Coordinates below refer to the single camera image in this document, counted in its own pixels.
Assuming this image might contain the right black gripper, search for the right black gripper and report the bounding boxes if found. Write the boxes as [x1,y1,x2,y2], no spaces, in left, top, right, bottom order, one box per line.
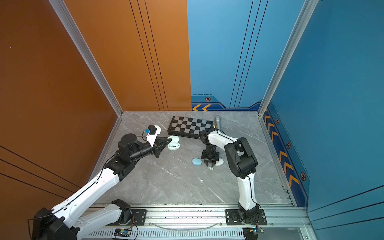
[200,146,219,167]

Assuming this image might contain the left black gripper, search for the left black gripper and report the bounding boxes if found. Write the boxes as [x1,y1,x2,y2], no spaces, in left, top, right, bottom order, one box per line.
[129,136,171,164]

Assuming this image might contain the blue earbud charging case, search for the blue earbud charging case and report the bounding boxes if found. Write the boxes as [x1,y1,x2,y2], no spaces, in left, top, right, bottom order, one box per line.
[192,158,203,166]

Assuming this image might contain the green earbud charging case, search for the green earbud charging case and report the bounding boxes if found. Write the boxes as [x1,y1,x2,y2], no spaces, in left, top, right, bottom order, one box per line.
[168,136,181,151]

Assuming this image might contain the white earbud charging case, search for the white earbud charging case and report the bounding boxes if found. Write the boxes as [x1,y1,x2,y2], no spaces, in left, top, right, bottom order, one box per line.
[215,159,224,166]

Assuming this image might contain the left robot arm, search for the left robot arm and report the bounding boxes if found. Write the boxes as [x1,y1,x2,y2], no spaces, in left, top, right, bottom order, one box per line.
[31,134,172,240]

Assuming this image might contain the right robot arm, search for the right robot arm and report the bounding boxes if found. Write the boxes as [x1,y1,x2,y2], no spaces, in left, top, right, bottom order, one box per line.
[199,128,261,225]

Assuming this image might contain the black and silver chessboard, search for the black and silver chessboard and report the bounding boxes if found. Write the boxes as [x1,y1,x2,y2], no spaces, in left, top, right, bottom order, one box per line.
[168,116,214,139]

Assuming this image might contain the silver microphone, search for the silver microphone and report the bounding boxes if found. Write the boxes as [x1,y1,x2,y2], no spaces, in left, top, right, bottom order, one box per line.
[215,116,221,130]

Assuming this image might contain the right green circuit board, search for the right green circuit board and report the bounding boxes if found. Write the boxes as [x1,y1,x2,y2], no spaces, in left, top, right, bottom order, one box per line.
[250,227,265,235]

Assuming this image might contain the green circuit board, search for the green circuit board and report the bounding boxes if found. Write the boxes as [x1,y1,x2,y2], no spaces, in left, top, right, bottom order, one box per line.
[114,229,132,238]
[250,227,265,235]

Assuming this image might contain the left green circuit board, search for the left green circuit board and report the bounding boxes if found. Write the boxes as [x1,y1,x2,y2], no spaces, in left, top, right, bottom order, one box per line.
[114,229,132,238]

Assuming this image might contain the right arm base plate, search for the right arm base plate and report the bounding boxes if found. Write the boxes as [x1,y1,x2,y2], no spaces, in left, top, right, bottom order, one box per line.
[225,208,268,226]

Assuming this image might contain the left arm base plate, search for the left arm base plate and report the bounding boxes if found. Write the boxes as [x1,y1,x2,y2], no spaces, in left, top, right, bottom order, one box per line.
[108,209,147,227]

